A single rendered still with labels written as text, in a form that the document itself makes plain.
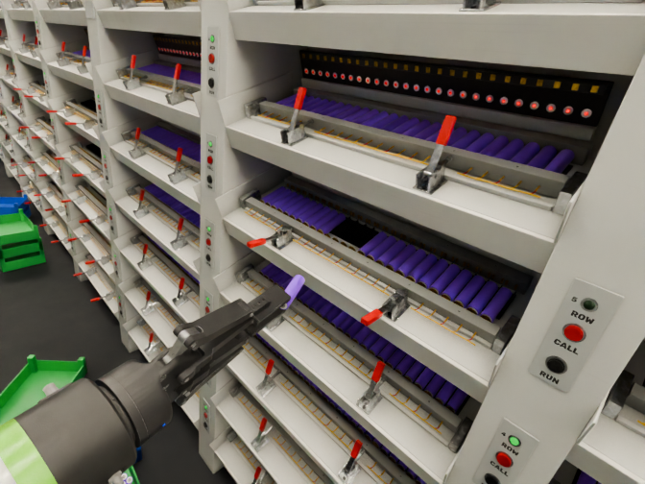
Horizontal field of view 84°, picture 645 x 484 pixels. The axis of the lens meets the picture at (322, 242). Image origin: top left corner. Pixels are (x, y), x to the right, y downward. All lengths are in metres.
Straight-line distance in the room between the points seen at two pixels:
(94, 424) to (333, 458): 0.57
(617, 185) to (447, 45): 0.23
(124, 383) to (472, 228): 0.40
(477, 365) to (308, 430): 0.47
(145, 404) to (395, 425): 0.42
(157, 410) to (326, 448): 0.53
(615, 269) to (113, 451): 0.47
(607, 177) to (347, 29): 0.36
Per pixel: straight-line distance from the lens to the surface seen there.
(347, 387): 0.71
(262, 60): 0.81
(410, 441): 0.67
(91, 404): 0.38
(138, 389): 0.39
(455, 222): 0.46
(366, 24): 0.54
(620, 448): 0.53
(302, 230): 0.69
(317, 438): 0.87
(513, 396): 0.51
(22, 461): 0.37
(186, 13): 0.91
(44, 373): 1.87
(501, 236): 0.45
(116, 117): 1.44
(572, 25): 0.43
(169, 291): 1.28
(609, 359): 0.46
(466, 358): 0.53
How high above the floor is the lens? 1.22
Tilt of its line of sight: 24 degrees down
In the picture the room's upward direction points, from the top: 9 degrees clockwise
